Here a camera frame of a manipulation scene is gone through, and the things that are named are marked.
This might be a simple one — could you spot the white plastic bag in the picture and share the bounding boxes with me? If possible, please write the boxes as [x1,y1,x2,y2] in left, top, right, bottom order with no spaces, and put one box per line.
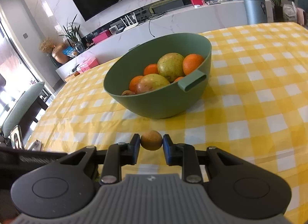
[282,2,297,23]

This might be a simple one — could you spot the brown kiwi large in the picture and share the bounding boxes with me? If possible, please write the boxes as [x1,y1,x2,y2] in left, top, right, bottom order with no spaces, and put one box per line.
[121,90,135,96]

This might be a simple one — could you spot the copper round vase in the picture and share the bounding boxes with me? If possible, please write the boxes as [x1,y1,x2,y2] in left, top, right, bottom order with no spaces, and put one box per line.
[52,43,69,64]

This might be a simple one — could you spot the orange tangerine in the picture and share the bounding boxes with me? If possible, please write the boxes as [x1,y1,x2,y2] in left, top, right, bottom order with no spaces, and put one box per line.
[143,64,159,76]
[129,75,144,94]

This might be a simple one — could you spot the magenta box on cabinet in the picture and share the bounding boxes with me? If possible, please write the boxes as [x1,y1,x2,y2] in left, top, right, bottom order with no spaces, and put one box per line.
[92,30,112,44]

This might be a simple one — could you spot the green perforated colander bowl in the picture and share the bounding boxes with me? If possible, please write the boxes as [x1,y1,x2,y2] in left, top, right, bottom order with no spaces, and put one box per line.
[103,33,212,119]

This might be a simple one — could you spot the yellow white checkered tablecloth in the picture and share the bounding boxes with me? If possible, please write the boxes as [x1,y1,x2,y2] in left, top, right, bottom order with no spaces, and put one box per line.
[29,23,307,223]

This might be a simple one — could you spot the green cushioned chair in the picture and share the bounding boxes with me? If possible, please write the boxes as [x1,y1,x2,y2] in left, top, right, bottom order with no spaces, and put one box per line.
[1,82,45,138]

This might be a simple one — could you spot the white marble TV cabinet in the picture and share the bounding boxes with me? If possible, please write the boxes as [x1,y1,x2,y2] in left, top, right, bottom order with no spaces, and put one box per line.
[55,0,274,81]

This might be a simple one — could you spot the blue-grey trash bin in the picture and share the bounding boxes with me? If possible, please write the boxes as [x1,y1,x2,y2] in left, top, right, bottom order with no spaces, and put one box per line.
[243,0,268,25]

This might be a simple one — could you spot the pink appliance on floor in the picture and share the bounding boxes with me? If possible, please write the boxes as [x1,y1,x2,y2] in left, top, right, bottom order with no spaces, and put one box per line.
[296,7,307,26]

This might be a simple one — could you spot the large orange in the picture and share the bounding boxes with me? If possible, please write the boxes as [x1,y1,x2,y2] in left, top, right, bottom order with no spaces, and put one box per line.
[182,53,204,75]

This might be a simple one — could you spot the black cable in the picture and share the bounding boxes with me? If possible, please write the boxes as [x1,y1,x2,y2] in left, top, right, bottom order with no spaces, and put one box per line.
[138,13,167,38]

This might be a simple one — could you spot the pink storage box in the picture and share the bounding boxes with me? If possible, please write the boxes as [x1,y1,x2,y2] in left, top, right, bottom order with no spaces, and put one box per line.
[76,56,99,73]

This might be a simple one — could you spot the yellow-green pear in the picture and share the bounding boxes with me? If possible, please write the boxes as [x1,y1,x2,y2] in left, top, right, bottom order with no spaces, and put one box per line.
[136,74,170,94]
[157,53,184,83]

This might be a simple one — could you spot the potted plant left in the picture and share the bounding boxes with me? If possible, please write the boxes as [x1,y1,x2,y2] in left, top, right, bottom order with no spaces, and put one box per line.
[60,14,85,54]

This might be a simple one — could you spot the red box on cabinet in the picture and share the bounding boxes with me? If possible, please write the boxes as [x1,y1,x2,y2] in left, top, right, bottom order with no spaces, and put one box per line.
[190,0,204,6]

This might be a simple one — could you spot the white wifi router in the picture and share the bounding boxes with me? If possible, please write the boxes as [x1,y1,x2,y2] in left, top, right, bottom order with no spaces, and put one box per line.
[120,13,139,31]

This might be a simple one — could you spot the brown kiwi small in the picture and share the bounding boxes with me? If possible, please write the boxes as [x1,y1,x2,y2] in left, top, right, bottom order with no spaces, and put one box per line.
[141,130,163,151]

